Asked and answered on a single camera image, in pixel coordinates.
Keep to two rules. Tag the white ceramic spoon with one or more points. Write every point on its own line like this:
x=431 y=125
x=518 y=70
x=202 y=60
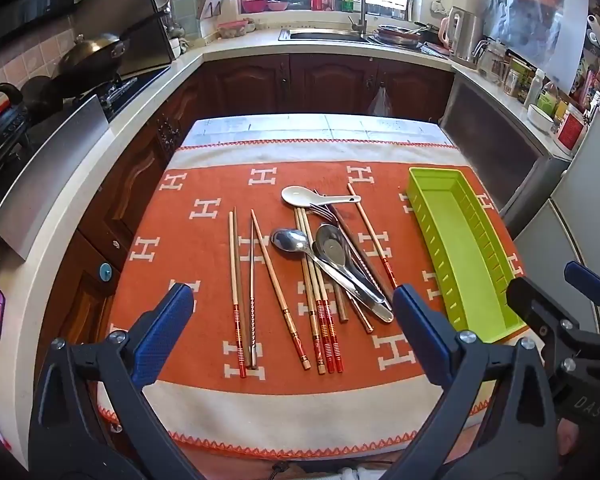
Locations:
x=295 y=196

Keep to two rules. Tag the brown wooden chopstick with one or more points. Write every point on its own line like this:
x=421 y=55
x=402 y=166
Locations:
x=341 y=310
x=241 y=285
x=362 y=320

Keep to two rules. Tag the black gas stove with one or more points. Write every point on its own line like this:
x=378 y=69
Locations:
x=125 y=92

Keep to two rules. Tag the bamboo chopstick red end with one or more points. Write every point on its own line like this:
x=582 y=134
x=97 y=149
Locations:
x=234 y=285
x=325 y=340
x=333 y=340
x=375 y=240
x=317 y=340

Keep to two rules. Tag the tile pattern tablecloth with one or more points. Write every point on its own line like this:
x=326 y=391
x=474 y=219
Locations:
x=310 y=127

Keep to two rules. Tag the metal soup spoon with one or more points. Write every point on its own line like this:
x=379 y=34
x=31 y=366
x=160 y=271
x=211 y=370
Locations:
x=330 y=246

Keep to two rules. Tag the large hanging plastic bag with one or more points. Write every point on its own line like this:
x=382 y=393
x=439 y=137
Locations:
x=525 y=15

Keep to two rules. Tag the grey refrigerator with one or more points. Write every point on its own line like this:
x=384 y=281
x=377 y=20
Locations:
x=590 y=185

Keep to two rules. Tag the clear food container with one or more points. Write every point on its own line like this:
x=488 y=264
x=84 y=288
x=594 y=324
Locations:
x=232 y=27

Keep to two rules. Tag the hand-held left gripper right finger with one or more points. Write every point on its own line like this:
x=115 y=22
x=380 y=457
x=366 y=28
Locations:
x=420 y=332

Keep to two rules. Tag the person's right hand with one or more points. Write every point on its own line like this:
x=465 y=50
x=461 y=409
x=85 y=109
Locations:
x=566 y=442

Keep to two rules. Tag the red label can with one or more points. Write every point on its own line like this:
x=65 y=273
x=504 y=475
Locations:
x=571 y=127

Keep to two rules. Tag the glass jug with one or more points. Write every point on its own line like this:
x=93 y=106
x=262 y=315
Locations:
x=490 y=57

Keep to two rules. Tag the white bowl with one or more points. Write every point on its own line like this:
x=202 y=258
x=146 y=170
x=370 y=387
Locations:
x=540 y=116

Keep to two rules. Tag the green bottle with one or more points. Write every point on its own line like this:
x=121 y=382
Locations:
x=347 y=1

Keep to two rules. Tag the clear plastic bag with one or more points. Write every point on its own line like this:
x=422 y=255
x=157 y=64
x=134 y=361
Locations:
x=380 y=102

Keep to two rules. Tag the steel splash panel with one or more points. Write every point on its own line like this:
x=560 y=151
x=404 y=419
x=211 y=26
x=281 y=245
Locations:
x=50 y=175

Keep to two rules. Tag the white plastic bottle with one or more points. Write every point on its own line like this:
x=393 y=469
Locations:
x=532 y=87

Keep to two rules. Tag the black pot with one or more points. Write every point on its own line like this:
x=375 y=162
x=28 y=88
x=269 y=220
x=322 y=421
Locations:
x=0 y=110

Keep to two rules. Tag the green plastic utensil tray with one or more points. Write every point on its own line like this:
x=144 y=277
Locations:
x=460 y=240

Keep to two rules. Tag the blue round cabinet lock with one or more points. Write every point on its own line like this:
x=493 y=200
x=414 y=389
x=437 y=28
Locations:
x=104 y=272

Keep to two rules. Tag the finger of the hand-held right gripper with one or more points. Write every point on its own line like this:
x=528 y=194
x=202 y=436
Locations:
x=590 y=280
x=530 y=302

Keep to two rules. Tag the stacked plates and pan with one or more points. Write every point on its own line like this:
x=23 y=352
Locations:
x=400 y=35

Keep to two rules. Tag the steel electric kettle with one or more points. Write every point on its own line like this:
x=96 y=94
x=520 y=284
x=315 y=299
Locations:
x=462 y=35

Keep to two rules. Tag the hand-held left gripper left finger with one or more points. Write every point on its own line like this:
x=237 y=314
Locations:
x=162 y=335

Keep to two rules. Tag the pink bowl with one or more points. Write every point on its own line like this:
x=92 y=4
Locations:
x=252 y=2

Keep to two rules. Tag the dark wok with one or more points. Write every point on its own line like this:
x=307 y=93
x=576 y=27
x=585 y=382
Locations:
x=87 y=52

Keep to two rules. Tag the dark wooden kitchen cabinets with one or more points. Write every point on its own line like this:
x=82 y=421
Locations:
x=260 y=80

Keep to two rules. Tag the steel faucet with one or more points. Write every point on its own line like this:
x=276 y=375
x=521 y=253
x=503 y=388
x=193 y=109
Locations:
x=357 y=2

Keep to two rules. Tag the orange printed blanket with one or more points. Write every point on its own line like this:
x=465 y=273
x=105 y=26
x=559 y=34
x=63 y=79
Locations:
x=205 y=310

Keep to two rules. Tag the steel sink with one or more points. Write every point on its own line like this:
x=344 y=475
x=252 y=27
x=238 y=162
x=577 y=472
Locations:
x=325 y=35

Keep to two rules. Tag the silver frosted door cabinet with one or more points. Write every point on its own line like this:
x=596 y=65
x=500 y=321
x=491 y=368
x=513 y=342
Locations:
x=490 y=130

